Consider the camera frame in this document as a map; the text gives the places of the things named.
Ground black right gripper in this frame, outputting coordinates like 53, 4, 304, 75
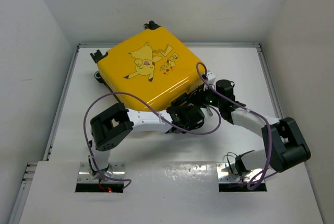
189, 83, 223, 108

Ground yellow suitcase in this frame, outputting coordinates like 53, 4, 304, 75
90, 20, 206, 111

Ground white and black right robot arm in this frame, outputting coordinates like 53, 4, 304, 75
190, 72, 311, 175

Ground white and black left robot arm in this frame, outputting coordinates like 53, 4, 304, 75
89, 103, 213, 180

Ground white front platform board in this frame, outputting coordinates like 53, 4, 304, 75
20, 161, 322, 223

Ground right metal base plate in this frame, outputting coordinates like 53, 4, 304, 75
216, 162, 262, 184

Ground metal base plate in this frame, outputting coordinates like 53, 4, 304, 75
77, 162, 125, 184
216, 162, 262, 184

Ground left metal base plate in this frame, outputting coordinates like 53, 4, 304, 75
77, 162, 125, 184

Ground aluminium frame rail left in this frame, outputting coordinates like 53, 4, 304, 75
7, 42, 81, 224

